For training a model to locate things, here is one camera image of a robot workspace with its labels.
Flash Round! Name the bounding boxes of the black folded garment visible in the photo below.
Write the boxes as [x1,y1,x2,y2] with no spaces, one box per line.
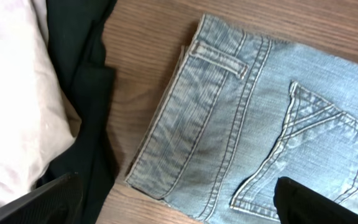
[39,0,116,223]

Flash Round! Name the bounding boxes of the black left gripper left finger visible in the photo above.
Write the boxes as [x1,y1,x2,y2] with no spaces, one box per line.
[0,174,83,224]

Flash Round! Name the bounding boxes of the beige folded shorts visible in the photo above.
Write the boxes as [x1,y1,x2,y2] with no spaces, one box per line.
[0,0,81,207]

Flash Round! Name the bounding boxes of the light blue denim shorts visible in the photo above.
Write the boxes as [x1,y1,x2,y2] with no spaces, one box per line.
[126,14,358,223]

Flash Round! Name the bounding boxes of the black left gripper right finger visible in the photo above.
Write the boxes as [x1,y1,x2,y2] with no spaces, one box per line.
[273,177,358,224]

